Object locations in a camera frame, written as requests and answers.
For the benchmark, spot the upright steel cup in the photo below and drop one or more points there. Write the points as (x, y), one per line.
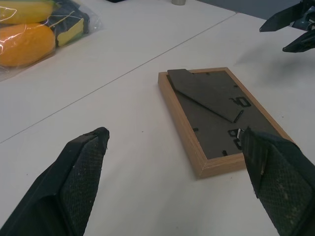
(178, 2)

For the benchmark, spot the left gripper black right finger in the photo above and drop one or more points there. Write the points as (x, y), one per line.
(283, 184)

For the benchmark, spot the yellow and black sponge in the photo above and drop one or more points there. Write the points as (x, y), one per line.
(71, 33)

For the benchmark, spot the wooden framed dark board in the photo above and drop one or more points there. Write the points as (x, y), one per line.
(209, 98)

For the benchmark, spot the clear plastic bag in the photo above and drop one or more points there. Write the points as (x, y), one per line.
(93, 22)

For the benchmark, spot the yellow-orange toy mango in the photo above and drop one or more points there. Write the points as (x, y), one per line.
(24, 44)

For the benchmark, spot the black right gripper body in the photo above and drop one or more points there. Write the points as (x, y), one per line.
(308, 22)

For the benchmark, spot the yellow toy banana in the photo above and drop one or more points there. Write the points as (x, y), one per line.
(24, 13)

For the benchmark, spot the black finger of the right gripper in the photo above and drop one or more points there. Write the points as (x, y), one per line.
(302, 44)
(280, 20)

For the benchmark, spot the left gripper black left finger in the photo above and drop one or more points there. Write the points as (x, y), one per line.
(61, 196)

